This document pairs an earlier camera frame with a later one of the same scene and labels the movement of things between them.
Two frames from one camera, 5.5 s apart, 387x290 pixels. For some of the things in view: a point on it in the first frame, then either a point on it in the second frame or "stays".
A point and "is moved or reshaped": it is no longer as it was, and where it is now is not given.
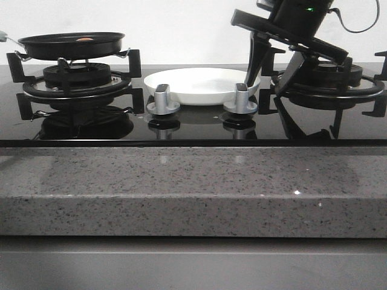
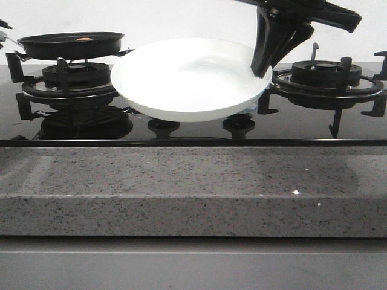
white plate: x=201 y=86 is moved or reshaped
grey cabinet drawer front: x=185 y=263 stays
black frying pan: x=66 y=46 stays
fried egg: x=84 y=38 stays
